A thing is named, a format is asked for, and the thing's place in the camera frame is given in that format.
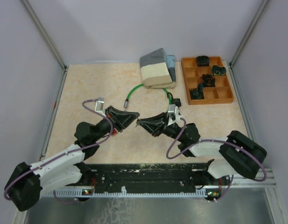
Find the dark rolled item right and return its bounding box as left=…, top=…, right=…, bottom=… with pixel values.
left=211, top=65, right=226, bottom=76

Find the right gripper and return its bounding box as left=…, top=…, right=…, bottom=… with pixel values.
left=137, top=111, right=184, bottom=142

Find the aluminium frame post left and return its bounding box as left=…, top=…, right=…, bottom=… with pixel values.
left=20, top=0, right=67, bottom=70

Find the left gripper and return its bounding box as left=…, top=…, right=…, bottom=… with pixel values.
left=92, top=105, right=140, bottom=142

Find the dark rolled item top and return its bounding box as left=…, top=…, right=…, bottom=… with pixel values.
left=196, top=56, right=210, bottom=67

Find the red cable seal lock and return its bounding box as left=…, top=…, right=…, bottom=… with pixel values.
left=106, top=113, right=118, bottom=136

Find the green cable lock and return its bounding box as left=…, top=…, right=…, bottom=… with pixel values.
left=122, top=84, right=172, bottom=112

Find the folded grey beige cloth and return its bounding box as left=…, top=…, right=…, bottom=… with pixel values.
left=140, top=48, right=176, bottom=89

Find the black Kaijing padlock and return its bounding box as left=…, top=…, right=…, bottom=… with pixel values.
left=167, top=92, right=182, bottom=107

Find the wooden compartment tray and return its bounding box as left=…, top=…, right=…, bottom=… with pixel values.
left=181, top=56, right=234, bottom=105

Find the dark rolled item middle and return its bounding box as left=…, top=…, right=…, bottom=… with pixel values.
left=202, top=74, right=216, bottom=87

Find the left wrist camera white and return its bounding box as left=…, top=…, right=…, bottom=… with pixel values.
left=94, top=97, right=105, bottom=113

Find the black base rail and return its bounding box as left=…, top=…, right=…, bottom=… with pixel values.
left=75, top=162, right=230, bottom=194

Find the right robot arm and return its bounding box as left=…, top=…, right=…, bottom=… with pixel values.
left=136, top=113, right=267, bottom=185

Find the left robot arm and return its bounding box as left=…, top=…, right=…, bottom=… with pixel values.
left=4, top=106, right=140, bottom=211

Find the dark rolled item lower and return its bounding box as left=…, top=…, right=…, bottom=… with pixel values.
left=190, top=83, right=204, bottom=99

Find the aluminium frame post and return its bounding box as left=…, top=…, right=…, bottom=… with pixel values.
left=229, top=0, right=270, bottom=67
left=20, top=0, right=67, bottom=70

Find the aluminium frame post right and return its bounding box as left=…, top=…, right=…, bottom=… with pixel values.
left=229, top=0, right=270, bottom=67

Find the dark rolled item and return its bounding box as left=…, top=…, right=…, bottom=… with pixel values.
left=211, top=65, right=226, bottom=76
left=196, top=56, right=210, bottom=67
left=202, top=74, right=216, bottom=87
left=190, top=83, right=204, bottom=99

